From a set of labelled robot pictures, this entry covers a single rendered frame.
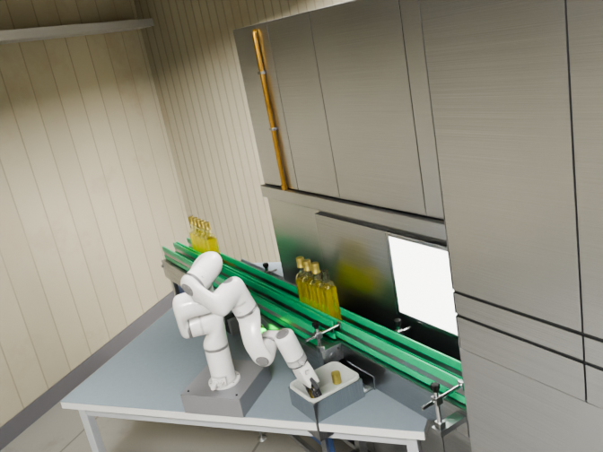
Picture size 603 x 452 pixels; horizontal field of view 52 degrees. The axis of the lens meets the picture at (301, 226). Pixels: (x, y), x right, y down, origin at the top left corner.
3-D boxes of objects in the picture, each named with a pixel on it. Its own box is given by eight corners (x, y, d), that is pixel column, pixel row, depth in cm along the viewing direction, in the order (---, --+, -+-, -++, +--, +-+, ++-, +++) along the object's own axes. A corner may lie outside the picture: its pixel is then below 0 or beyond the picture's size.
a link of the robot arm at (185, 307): (214, 291, 217) (169, 302, 215) (224, 334, 233) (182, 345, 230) (210, 273, 224) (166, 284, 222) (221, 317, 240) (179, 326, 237)
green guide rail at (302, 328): (321, 345, 242) (318, 327, 240) (319, 347, 242) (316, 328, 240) (166, 257, 388) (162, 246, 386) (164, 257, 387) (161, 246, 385)
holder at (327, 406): (376, 390, 230) (373, 371, 228) (317, 423, 217) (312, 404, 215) (349, 373, 245) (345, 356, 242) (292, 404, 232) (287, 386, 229)
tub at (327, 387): (365, 395, 228) (362, 375, 225) (316, 422, 217) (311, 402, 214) (338, 378, 242) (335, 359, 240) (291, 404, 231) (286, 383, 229)
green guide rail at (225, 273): (336, 338, 246) (333, 320, 244) (334, 339, 245) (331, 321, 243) (177, 254, 391) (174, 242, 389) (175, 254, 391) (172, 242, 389)
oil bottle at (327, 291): (344, 326, 255) (335, 280, 249) (333, 332, 253) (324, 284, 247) (336, 323, 260) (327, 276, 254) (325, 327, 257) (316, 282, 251)
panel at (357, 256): (491, 347, 201) (481, 250, 191) (485, 351, 200) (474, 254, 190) (333, 282, 276) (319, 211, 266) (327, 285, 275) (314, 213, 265)
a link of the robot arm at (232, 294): (229, 299, 223) (204, 327, 214) (201, 253, 215) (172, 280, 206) (260, 300, 212) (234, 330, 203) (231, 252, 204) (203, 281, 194)
